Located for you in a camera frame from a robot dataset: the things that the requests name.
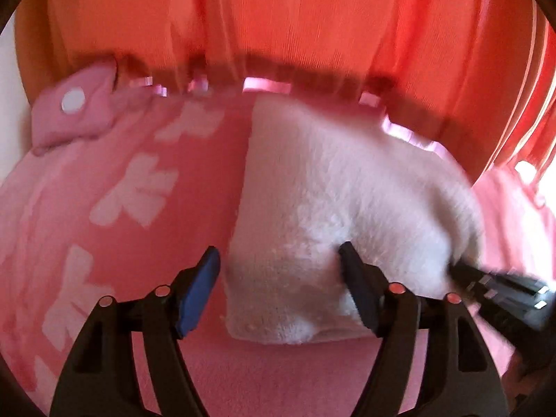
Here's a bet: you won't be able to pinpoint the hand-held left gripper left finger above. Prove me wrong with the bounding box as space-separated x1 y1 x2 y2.
50 245 222 417

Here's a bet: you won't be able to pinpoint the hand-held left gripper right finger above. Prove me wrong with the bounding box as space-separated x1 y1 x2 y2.
338 241 509 417

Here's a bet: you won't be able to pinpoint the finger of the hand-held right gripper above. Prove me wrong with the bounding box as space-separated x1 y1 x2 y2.
449 261 551 309

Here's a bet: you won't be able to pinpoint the fuzzy pink sweater black hearts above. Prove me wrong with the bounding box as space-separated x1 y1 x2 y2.
223 93 487 346

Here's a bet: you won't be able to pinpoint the pink blanket with bow print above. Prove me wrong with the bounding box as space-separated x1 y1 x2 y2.
0 76 556 417

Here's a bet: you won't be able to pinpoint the pink pillow with white dot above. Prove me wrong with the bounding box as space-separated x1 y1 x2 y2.
30 58 154 156

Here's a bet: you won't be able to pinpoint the orange curtain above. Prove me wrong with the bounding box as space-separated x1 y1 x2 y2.
15 0 556 183

